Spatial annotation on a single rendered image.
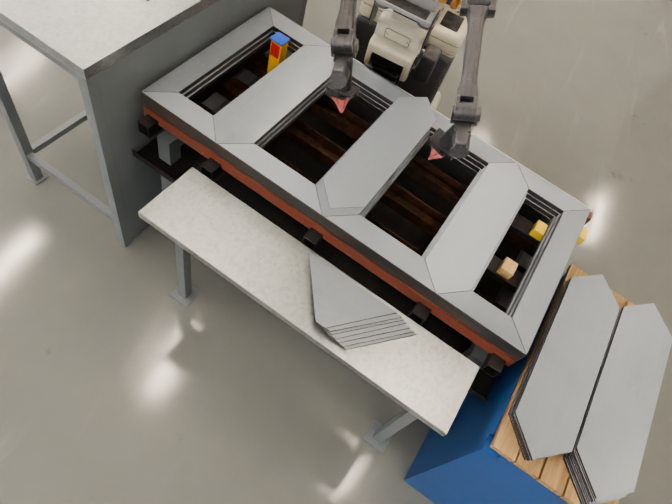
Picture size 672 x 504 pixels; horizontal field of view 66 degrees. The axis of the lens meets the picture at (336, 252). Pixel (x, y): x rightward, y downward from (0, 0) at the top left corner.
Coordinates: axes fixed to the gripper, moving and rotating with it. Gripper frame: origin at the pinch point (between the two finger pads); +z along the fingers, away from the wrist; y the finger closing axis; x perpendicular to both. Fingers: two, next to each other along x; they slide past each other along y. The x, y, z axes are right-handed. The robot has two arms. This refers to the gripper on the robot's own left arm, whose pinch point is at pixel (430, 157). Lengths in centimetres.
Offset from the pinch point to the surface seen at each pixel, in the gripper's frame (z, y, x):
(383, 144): 16.5, -15.1, 6.0
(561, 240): -1, 56, 16
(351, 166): 17.8, -17.9, -11.8
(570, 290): -1, 67, 0
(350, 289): 21, 10, -48
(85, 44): 21, -103, -49
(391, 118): 17.1, -19.9, 20.0
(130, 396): 111, -21, -101
